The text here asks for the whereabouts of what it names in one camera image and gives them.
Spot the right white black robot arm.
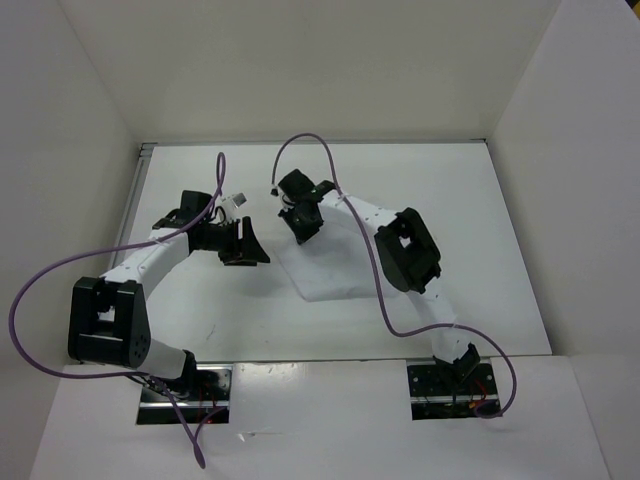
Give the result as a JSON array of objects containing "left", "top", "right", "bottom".
[{"left": 271, "top": 169, "right": 455, "bottom": 330}]

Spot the white skirt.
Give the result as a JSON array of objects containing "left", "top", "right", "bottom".
[{"left": 275, "top": 192, "right": 397, "bottom": 302}]

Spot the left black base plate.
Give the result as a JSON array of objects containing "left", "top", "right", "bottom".
[{"left": 136, "top": 364, "right": 233, "bottom": 426}]

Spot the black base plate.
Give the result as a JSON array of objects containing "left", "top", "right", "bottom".
[
  {"left": 406, "top": 362, "right": 501, "bottom": 420},
  {"left": 136, "top": 364, "right": 233, "bottom": 426}
]

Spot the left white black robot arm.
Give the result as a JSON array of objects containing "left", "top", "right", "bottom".
[{"left": 67, "top": 190, "right": 270, "bottom": 400}]

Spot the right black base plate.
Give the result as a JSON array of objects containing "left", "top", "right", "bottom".
[{"left": 406, "top": 362, "right": 501, "bottom": 420}]

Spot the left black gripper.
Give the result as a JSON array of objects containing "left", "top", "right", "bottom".
[{"left": 196, "top": 216, "right": 270, "bottom": 266}]

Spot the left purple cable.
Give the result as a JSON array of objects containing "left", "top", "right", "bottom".
[{"left": 9, "top": 152, "right": 227, "bottom": 469}]

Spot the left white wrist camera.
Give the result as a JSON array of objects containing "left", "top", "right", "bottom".
[{"left": 220, "top": 192, "right": 247, "bottom": 215}]

